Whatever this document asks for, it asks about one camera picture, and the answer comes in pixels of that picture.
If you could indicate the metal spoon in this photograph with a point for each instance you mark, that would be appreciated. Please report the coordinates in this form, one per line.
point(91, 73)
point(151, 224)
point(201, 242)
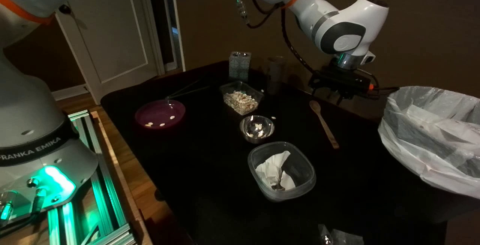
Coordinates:
point(278, 185)

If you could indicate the clear container with nuts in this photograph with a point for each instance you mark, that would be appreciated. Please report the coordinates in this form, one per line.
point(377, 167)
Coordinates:
point(242, 97)

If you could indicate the door knob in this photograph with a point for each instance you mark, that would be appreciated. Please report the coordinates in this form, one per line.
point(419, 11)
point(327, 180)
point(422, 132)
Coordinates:
point(65, 9)

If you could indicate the wooden spoon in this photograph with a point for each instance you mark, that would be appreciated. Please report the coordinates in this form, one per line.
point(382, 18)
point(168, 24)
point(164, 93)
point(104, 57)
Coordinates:
point(325, 125)

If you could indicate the small glass bowl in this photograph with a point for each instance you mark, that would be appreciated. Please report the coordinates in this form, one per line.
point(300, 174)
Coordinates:
point(257, 129)

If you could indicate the white door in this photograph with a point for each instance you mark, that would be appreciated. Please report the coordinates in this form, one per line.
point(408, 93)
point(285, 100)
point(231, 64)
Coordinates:
point(112, 31)

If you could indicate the purple plate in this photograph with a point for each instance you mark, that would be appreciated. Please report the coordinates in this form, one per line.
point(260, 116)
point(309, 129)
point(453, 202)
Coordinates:
point(159, 113)

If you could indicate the crumpled white tissue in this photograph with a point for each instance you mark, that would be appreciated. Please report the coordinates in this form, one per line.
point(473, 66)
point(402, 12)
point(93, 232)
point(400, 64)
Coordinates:
point(272, 170)

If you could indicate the clear drinking glass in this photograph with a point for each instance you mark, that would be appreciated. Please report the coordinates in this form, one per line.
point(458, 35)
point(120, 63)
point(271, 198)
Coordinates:
point(276, 72)

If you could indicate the pair of black chopsticks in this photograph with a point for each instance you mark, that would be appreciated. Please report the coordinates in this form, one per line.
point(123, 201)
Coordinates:
point(185, 90)

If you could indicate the bin with white bag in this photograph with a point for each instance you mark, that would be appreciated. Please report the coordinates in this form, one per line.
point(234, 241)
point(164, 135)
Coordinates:
point(431, 136)

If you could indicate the patterned square box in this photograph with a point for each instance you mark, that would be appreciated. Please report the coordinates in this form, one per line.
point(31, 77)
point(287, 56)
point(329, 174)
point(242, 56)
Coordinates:
point(240, 65)

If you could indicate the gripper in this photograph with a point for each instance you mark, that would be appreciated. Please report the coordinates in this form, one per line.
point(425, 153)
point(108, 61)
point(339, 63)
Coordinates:
point(339, 80)

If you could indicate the clear plastic lunchbox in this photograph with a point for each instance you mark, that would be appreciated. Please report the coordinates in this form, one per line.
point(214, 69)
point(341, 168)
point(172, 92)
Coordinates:
point(300, 170)

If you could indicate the heap of nuts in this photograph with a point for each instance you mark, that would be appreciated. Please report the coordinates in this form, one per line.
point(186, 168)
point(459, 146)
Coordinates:
point(242, 102)

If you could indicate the clear plastic bag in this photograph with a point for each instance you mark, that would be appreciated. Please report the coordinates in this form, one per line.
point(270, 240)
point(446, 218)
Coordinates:
point(339, 237)

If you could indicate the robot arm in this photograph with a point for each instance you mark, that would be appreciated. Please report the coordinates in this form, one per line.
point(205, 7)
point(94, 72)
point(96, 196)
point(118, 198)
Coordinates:
point(30, 117)

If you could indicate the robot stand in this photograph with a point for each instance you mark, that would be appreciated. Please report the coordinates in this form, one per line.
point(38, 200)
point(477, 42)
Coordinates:
point(108, 215)

